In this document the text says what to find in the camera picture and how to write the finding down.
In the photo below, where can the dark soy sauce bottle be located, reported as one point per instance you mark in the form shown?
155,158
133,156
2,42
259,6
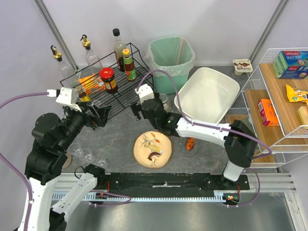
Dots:
119,46

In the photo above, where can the beige pump soap bottle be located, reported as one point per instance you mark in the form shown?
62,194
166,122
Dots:
68,161

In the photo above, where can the black wire rack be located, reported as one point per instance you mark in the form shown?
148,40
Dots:
125,95

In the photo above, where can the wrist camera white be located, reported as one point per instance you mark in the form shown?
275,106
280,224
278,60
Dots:
66,97
144,92

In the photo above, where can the floral ceramic plate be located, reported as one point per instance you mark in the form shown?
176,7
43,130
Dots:
152,149

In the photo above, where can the orange food piece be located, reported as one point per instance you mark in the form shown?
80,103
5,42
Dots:
190,143

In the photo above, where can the orange snack packet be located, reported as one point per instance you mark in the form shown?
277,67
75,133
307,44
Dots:
92,84

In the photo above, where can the clear plastic cup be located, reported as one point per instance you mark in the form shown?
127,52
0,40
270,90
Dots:
75,149
87,155
100,161

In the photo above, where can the white plastic basin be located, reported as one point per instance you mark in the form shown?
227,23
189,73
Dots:
207,95

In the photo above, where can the chocolate pudding cup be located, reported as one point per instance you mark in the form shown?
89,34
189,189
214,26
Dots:
242,66

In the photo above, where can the yellow sponge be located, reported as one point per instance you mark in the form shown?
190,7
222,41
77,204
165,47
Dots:
303,114

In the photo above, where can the clear trash bag liner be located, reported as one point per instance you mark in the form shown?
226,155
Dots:
173,55

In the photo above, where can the red lid sauce jar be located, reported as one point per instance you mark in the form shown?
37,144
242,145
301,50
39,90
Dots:
108,78

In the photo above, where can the wide glass jar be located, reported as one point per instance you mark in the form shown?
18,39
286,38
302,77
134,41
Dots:
97,103

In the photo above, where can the small yellow label bottle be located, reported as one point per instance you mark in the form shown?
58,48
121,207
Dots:
82,94

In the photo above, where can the yellow snack bag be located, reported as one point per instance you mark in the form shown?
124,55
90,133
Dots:
296,95

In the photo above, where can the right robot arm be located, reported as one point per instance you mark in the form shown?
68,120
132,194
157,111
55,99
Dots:
236,138

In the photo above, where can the glass jar with rice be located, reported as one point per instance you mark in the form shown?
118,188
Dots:
164,99

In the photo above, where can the orange pink box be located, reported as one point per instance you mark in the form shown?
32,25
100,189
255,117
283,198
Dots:
267,113

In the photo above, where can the green trash bin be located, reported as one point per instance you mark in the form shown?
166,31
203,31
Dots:
164,85

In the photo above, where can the yellow cap chili sauce bottle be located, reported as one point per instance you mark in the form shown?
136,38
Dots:
129,66

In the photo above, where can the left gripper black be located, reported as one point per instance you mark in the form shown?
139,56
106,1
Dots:
91,115

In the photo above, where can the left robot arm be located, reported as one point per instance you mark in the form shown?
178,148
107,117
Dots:
52,138

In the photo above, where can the white wire shelf unit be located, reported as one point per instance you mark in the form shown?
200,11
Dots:
275,109

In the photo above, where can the green sponge pack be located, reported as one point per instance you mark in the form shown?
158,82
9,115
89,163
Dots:
291,65

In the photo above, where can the clear glass plate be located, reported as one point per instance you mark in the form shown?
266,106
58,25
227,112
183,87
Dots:
183,152

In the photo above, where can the glass oil bottle gold spout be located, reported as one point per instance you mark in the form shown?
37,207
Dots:
92,59

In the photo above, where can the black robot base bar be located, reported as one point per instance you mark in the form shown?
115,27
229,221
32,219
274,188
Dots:
169,184

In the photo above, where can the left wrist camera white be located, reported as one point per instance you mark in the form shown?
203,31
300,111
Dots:
66,97

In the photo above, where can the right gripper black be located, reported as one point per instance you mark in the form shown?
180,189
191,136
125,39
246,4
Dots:
140,110

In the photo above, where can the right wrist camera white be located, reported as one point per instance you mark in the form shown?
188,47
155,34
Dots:
144,92

